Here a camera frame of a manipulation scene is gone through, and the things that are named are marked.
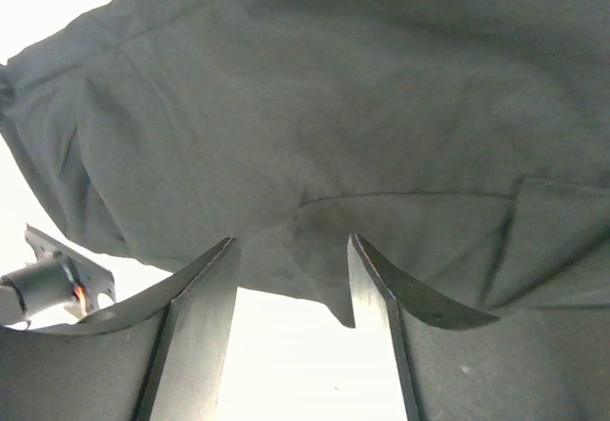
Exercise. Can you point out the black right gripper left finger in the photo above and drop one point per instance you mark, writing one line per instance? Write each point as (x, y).
(158, 355)

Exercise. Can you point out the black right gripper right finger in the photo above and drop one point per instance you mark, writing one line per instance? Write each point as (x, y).
(436, 359)

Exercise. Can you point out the black trousers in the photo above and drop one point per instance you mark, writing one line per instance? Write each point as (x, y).
(467, 140)

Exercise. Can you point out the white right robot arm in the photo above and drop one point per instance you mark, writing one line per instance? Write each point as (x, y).
(62, 287)

